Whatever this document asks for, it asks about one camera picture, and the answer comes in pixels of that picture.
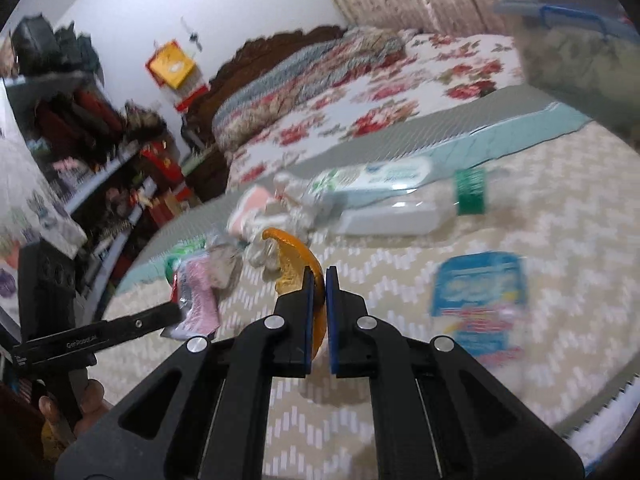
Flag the yellow box on wall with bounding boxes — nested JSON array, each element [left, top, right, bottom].
[[145, 39, 210, 112]]

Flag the white green toothpaste tube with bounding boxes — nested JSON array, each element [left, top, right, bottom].
[[307, 156, 433, 208]]

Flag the patchwork floral quilt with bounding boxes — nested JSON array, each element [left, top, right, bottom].
[[212, 27, 406, 153]]

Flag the cluttered metal shelf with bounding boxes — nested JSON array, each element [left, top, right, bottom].
[[0, 60, 187, 311]]

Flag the pink plastic wrapper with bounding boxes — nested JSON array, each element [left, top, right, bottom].
[[162, 255, 222, 341]]

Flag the orange peel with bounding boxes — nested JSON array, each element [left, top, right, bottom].
[[262, 228, 328, 361]]

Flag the carved wooden headboard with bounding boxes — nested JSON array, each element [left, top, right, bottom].
[[182, 25, 347, 202]]

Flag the hanging keys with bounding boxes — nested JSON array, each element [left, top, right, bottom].
[[180, 17, 203, 53]]

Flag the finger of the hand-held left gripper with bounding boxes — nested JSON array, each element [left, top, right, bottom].
[[102, 302, 182, 343]]

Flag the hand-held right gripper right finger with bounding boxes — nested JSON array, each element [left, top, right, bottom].
[[325, 266, 586, 480]]

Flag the printed white cloth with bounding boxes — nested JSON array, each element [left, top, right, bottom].
[[0, 135, 88, 261]]

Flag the blue snack packet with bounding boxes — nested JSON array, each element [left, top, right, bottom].
[[431, 252, 528, 361]]

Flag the clear plastic bottle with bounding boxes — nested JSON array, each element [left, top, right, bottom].
[[332, 167, 488, 237]]

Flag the person's left hand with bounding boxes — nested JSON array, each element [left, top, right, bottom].
[[39, 379, 108, 441]]

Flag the black bag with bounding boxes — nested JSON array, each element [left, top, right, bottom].
[[10, 15, 106, 78]]

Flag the crumpled grey paper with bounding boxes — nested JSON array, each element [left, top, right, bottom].
[[205, 237, 246, 291]]

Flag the pink white packet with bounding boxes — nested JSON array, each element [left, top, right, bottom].
[[227, 185, 291, 238]]

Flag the storage box with blue handle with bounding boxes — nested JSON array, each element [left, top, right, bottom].
[[492, 0, 640, 121]]

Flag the floral bedsheet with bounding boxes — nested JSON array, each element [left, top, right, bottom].
[[225, 32, 526, 186]]

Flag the crumpled white tissue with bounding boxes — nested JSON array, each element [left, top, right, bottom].
[[245, 232, 283, 281]]

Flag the beige zigzag blanket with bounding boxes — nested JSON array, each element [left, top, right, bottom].
[[97, 102, 640, 480]]

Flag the green plastic wrapper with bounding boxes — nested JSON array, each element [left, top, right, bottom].
[[165, 241, 208, 273]]

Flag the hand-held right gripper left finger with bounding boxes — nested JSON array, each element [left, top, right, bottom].
[[54, 266, 317, 480]]

